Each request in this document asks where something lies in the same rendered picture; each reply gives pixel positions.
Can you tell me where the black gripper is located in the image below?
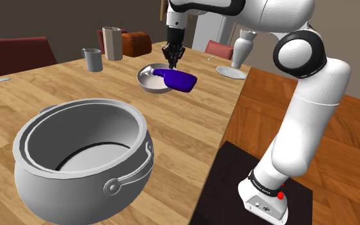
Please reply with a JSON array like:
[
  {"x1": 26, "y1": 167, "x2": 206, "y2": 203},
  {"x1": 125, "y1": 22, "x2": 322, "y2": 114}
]
[{"x1": 162, "y1": 26, "x2": 186, "y2": 70}]

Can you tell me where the blue spray bottle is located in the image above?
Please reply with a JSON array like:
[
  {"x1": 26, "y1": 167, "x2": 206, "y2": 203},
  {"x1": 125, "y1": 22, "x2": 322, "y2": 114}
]
[{"x1": 141, "y1": 68, "x2": 198, "y2": 93}]

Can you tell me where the silver metal bowl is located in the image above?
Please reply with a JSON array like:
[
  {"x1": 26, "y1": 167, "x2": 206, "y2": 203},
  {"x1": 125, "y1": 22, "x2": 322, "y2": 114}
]
[{"x1": 136, "y1": 63, "x2": 176, "y2": 95}]

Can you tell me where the brown bread loaf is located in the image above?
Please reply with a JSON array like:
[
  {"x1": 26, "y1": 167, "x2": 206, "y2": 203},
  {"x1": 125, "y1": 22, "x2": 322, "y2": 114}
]
[{"x1": 121, "y1": 31, "x2": 153, "y2": 58}]

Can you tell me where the pink chair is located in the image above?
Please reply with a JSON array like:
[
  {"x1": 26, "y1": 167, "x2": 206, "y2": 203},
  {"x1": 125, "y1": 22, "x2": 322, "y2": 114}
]
[{"x1": 204, "y1": 40, "x2": 235, "y2": 61}]

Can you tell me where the white plate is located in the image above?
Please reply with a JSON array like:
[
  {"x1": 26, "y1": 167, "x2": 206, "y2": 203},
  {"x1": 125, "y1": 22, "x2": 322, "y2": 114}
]
[{"x1": 215, "y1": 65, "x2": 248, "y2": 81}]

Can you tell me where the tall beige vase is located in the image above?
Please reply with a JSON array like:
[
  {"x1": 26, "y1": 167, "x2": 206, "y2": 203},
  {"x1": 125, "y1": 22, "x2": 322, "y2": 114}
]
[{"x1": 102, "y1": 26, "x2": 124, "y2": 61}]

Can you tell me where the white vase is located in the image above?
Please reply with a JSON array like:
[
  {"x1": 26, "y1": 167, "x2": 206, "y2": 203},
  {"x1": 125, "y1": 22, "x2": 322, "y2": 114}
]
[{"x1": 231, "y1": 29, "x2": 258, "y2": 70}]

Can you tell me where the wooden dining table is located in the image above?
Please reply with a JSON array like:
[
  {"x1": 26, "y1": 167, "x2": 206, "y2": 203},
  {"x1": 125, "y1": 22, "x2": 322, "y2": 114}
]
[{"x1": 0, "y1": 41, "x2": 252, "y2": 225}]

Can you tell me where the dark red chair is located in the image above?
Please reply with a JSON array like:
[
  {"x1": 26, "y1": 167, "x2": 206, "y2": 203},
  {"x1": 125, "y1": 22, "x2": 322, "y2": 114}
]
[
  {"x1": 0, "y1": 36, "x2": 58, "y2": 80},
  {"x1": 96, "y1": 29, "x2": 128, "y2": 56}
]

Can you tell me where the grey mug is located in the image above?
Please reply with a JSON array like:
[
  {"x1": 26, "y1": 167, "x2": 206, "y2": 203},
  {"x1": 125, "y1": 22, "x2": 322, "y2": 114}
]
[{"x1": 81, "y1": 48, "x2": 104, "y2": 73}]

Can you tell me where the dark robot stand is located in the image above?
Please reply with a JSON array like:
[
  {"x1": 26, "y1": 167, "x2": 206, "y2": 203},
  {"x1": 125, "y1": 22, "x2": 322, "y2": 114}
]
[{"x1": 189, "y1": 141, "x2": 314, "y2": 225}]

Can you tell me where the large grey cooking pot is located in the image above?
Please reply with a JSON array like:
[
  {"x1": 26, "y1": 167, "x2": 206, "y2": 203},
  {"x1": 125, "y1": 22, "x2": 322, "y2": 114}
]
[{"x1": 12, "y1": 98, "x2": 155, "y2": 225}]

